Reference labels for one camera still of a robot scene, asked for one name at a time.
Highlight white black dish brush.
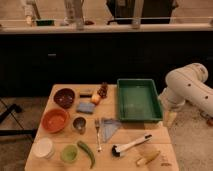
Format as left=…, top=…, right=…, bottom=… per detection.
left=111, top=134, right=152, bottom=157

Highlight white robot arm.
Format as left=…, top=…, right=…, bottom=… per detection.
left=158, top=63, right=213, bottom=128

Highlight light green small bowl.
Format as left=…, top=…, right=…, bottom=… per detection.
left=60, top=145, right=78, bottom=163

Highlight dark purple bowl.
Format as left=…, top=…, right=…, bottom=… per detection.
left=53, top=88, right=75, bottom=109

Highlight orange bowl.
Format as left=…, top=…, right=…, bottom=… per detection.
left=41, top=109, right=70, bottom=133

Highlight green plastic tray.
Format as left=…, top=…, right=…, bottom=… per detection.
left=117, top=79, right=163, bottom=123

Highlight grey blue cloth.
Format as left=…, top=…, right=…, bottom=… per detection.
left=101, top=118, right=121, bottom=143

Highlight metal fork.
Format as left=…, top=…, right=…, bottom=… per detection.
left=95, top=119, right=102, bottom=152

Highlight yellow orange fruit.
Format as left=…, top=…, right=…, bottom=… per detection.
left=91, top=94, right=101, bottom=105

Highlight blue sponge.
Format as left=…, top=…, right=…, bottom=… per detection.
left=76, top=102, right=95, bottom=114

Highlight brown black block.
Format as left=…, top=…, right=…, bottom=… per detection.
left=79, top=89, right=93, bottom=98

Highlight small metal cup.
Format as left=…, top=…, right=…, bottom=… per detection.
left=73, top=117, right=86, bottom=134

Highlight green chili pepper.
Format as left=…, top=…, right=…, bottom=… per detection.
left=77, top=141, right=96, bottom=169

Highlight white round container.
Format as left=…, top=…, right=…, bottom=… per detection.
left=33, top=138, right=54, bottom=159

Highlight black stand legs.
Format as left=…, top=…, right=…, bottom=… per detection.
left=0, top=98, right=38, bottom=137

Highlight green box on counter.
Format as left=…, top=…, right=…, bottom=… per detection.
left=36, top=20, right=54, bottom=26

